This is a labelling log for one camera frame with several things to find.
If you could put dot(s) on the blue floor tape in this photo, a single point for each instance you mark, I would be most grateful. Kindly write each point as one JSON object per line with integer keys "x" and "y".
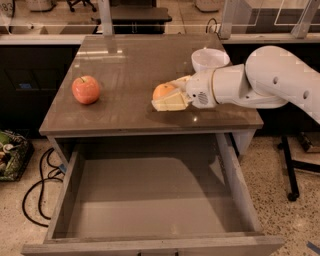
{"x": 313, "y": 247}

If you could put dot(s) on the black stand with caster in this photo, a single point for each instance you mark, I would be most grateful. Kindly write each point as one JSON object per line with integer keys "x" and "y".
{"x": 292, "y": 165}

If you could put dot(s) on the patterned basket with items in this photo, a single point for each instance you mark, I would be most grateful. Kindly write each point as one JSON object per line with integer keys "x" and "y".
{"x": 15, "y": 154}

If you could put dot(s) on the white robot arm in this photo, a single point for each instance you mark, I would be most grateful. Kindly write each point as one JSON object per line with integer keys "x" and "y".
{"x": 270, "y": 78}

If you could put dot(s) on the white ceramic bowl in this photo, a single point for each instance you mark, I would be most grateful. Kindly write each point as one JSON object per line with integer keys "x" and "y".
{"x": 208, "y": 58}

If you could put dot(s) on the red apple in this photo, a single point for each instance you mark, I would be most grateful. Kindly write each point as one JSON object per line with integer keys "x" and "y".
{"x": 86, "y": 89}

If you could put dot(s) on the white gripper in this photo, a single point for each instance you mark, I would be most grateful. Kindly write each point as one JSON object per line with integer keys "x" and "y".
{"x": 199, "y": 88}

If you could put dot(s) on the orange fruit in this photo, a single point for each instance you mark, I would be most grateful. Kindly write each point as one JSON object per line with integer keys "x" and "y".
{"x": 162, "y": 90}

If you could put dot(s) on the dark desk behind glass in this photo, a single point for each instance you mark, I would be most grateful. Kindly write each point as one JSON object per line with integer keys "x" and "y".
{"x": 135, "y": 20}

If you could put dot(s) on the open grey top drawer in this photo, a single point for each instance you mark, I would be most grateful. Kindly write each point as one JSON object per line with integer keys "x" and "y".
{"x": 177, "y": 195}

